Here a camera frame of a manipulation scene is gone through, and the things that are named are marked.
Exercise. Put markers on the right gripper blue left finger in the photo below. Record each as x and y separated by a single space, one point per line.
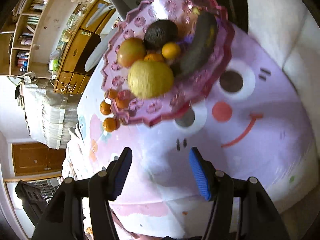
117 174

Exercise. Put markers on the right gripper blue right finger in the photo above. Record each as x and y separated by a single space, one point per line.
204 174

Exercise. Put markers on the yellow pear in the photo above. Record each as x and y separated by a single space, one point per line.
150 79

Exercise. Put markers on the overripe dark banana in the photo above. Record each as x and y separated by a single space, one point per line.
200 48

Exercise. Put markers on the large orange tangerine front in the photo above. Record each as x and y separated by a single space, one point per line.
171 51

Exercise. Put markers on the red apple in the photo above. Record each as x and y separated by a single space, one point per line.
130 51

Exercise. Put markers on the dark avocado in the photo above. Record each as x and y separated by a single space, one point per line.
159 33

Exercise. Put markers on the brown wooden door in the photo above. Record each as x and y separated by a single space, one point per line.
36 158

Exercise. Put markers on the pink floral bed quilt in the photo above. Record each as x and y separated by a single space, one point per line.
74 164

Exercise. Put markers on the cartoon printed tablecloth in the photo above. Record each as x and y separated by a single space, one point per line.
260 131

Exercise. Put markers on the pink glass fruit bowl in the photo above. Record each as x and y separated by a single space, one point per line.
186 90

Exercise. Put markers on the white lace covered cabinet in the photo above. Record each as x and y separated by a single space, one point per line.
49 115

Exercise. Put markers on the small yellow tangerine top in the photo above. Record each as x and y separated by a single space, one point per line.
111 94

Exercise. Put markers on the wooden desk with drawers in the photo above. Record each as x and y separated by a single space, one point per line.
71 76

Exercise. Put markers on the green tissue pack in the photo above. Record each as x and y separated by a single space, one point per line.
53 65

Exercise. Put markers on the wooden bookshelf hutch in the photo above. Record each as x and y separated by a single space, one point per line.
30 34

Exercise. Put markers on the grey office chair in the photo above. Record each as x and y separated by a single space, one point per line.
122 8

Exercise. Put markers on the white butterfly curtain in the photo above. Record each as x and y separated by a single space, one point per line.
289 33

